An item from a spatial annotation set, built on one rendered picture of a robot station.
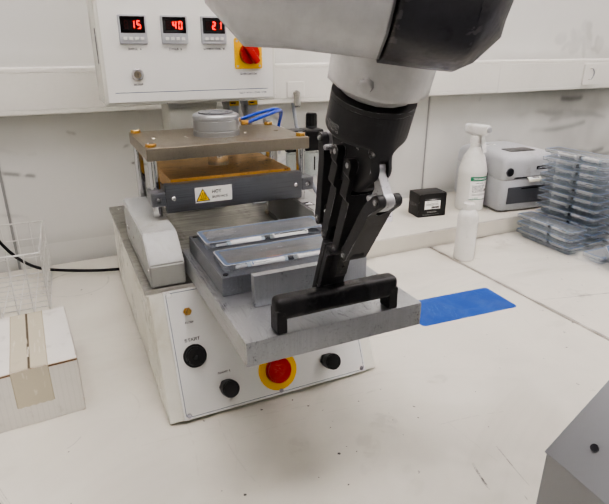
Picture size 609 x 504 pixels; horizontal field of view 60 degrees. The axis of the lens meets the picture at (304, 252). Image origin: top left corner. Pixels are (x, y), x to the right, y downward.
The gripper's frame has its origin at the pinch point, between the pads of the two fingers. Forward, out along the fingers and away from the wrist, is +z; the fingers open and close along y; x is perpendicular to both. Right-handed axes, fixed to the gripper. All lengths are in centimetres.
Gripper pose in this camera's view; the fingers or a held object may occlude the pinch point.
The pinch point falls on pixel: (331, 267)
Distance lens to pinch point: 58.1
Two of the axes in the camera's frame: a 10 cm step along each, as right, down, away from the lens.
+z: -1.5, 7.6, 6.4
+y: 4.0, 6.3, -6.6
